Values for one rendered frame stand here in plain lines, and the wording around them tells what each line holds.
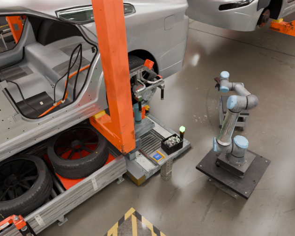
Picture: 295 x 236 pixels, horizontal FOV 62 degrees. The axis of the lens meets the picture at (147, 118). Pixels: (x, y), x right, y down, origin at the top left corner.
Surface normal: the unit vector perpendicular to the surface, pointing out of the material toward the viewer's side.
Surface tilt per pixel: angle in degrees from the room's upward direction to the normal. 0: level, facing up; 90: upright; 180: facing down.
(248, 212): 0
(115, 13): 90
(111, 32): 90
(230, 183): 0
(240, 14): 90
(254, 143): 0
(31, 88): 50
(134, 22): 81
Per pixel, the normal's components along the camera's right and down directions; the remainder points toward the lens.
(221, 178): -0.03, -0.76
